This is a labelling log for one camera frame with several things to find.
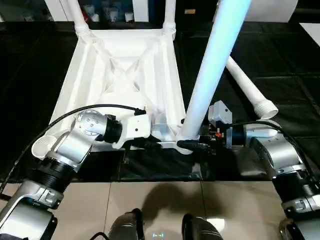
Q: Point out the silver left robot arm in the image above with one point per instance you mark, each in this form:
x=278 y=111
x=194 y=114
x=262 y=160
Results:
x=75 y=147

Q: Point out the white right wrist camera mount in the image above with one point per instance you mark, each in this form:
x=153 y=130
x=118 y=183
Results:
x=220 y=112

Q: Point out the white flat board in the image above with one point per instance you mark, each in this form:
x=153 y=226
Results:
x=312 y=32

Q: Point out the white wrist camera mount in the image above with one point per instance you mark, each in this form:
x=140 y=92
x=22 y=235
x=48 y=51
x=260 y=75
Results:
x=220 y=112
x=136 y=127

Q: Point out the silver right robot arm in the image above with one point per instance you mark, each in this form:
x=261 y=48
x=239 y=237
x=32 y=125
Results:
x=282 y=155

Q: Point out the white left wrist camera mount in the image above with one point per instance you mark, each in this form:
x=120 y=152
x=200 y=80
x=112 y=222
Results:
x=136 y=127

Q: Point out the white plastic table leg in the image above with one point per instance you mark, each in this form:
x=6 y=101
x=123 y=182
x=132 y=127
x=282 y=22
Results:
x=245 y=80
x=75 y=15
x=168 y=15
x=212 y=62

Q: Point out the glossy black box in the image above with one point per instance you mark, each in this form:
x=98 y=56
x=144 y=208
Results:
x=200 y=7

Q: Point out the black table mat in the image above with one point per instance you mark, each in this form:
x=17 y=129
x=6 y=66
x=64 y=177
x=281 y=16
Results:
x=25 y=75

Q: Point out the dark left robot foot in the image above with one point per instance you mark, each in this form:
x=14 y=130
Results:
x=125 y=225

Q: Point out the white plastic table top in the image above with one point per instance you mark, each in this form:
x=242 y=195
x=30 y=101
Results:
x=100 y=75

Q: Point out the white panel with round mount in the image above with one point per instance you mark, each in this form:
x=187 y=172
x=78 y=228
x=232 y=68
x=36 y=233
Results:
x=275 y=10

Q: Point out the white cabinet with glass doors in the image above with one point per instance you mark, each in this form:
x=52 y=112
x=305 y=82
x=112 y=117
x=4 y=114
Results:
x=55 y=10

